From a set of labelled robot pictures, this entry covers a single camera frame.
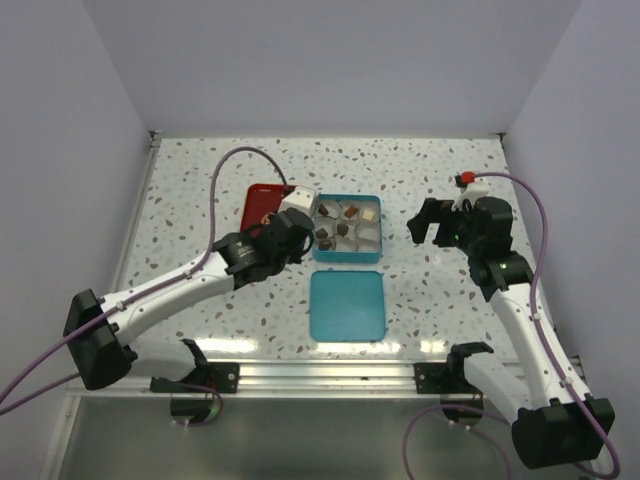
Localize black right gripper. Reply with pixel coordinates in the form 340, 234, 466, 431
407, 197, 483, 257

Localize dark square ridged chocolate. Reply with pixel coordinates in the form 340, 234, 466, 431
336, 223, 349, 236

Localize milk chocolate rectangular piece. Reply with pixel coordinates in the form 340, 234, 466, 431
344, 205, 359, 218

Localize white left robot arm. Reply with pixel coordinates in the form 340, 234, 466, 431
64, 207, 314, 393

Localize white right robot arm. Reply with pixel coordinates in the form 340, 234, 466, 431
407, 197, 615, 469

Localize red lacquer tray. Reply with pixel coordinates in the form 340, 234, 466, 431
240, 183, 295, 231

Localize white paper cup liners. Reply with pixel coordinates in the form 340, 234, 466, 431
315, 196, 382, 254

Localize teal tin box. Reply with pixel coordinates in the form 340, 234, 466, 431
312, 194, 383, 264

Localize teal tin lid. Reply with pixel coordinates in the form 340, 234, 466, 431
309, 270, 386, 343

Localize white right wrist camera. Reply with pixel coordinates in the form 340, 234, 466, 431
451, 171, 490, 211

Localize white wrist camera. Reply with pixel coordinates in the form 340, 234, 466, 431
451, 171, 490, 211
278, 186, 317, 218

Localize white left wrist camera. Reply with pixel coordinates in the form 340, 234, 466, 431
278, 186, 317, 218

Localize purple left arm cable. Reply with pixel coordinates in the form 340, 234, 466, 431
0, 146, 289, 416

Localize aluminium table frame rail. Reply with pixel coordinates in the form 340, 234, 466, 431
109, 131, 164, 291

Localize front aluminium mounting rail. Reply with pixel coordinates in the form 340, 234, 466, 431
69, 362, 586, 401

